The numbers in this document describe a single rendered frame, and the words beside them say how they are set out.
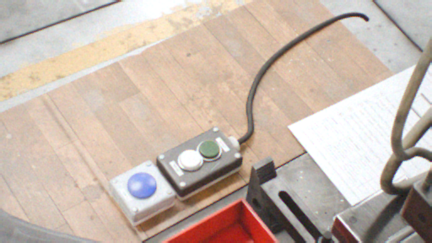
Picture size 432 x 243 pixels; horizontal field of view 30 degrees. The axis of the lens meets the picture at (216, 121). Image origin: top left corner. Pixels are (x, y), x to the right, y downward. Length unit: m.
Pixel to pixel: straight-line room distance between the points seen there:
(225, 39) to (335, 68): 0.18
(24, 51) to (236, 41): 1.30
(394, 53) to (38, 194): 1.69
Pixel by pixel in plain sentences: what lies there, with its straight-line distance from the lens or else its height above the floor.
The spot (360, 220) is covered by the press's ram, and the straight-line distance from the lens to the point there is 0.88.
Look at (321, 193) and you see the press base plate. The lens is 1.18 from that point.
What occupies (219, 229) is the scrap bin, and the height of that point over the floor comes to 0.91.
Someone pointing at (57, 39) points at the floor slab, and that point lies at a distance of 2.58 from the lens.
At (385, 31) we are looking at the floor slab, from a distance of 2.71.
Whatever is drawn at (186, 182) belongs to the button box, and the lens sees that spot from 1.13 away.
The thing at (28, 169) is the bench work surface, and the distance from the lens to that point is 1.19.
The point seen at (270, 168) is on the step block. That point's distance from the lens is 1.09.
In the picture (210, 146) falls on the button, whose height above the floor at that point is 0.94.
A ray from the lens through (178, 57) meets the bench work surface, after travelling 1.31.
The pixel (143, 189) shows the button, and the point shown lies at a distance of 1.12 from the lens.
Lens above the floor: 1.88
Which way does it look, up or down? 52 degrees down
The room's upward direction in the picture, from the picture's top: 6 degrees clockwise
